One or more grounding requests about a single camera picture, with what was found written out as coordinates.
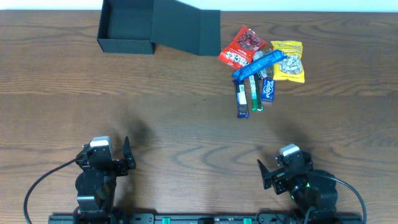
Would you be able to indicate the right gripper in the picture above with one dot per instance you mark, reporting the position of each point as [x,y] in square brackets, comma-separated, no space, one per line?
[277,178]

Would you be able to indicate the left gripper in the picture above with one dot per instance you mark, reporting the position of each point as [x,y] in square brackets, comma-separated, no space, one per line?
[111,165]

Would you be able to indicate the green snack bar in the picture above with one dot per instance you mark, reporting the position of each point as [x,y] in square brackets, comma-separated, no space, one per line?
[255,93]

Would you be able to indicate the blue snack bar wrapper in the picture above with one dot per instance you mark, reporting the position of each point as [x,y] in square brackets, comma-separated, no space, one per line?
[274,57]

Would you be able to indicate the red Hacks candy bag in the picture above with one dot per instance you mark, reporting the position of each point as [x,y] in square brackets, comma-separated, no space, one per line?
[241,50]

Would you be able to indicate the black gift box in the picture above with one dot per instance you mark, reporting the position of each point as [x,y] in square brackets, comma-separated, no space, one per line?
[138,26]

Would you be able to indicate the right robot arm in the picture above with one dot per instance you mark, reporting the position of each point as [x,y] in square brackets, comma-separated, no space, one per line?
[314,191]

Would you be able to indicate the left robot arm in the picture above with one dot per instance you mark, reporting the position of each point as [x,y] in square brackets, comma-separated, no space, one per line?
[96,184]

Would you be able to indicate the blue Eclipse gum pack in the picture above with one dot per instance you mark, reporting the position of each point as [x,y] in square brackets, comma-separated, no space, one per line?
[268,90]

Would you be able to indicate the dark blue chocolate bar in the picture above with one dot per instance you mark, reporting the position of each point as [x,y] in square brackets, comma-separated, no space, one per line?
[241,100]

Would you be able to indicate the clear trail mix packet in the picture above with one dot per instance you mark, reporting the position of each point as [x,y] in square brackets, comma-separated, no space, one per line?
[267,69]

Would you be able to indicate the yellow nut snack bag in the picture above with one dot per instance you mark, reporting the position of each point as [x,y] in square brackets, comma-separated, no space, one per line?
[290,68]

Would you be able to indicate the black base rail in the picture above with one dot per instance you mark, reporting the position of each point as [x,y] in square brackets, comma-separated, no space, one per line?
[148,218]

